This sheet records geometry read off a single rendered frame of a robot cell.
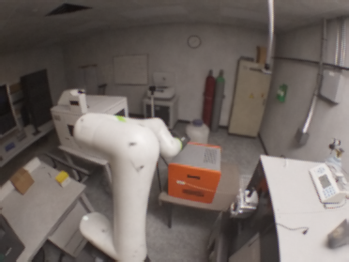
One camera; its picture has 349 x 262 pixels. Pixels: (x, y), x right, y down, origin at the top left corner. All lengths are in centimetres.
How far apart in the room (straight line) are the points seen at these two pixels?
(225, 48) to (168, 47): 145
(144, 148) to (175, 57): 382
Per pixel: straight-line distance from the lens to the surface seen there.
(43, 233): 143
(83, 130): 43
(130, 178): 35
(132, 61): 455
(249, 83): 369
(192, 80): 403
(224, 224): 139
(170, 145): 75
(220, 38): 397
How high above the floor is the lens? 193
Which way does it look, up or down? 29 degrees down
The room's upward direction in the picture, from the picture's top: 2 degrees clockwise
